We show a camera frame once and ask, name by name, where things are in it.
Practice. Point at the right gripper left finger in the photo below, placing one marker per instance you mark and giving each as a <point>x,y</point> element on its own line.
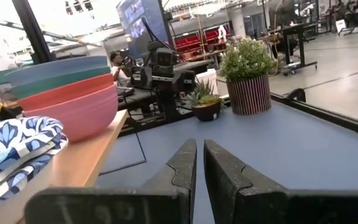
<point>185,174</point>

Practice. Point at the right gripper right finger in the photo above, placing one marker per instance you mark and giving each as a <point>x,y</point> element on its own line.
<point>222,180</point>

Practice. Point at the pink plastic bowl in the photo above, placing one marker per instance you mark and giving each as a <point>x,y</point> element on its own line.
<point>79,118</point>

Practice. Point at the coral red plastic bowl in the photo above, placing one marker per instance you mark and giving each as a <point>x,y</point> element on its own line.
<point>67,93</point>

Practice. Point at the green plastic bowl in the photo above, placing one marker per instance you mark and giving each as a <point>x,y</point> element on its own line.
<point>64,81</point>

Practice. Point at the blue plastic bowl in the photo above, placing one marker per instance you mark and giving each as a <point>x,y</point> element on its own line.
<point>57,67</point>

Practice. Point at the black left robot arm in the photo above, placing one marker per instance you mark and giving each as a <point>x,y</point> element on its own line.
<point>166,102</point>

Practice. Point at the person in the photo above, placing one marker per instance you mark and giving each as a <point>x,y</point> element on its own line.
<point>118,71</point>

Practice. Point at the small succulent in black pot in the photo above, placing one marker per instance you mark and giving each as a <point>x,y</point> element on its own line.
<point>205,105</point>

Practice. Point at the red storage rack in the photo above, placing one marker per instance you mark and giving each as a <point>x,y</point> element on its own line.
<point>197,39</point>

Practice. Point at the large display screen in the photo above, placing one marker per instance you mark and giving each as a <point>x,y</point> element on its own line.
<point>141,25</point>

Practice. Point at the flowering plant in striped pot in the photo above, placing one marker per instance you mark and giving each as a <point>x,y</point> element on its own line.
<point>247,74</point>

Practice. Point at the ceiling spot lights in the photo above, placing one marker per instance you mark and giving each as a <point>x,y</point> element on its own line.
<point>79,6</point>

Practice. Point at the black background table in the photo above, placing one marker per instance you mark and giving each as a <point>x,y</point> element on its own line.
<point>297,40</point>

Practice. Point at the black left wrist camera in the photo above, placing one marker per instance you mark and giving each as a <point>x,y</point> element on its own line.
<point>163,57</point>

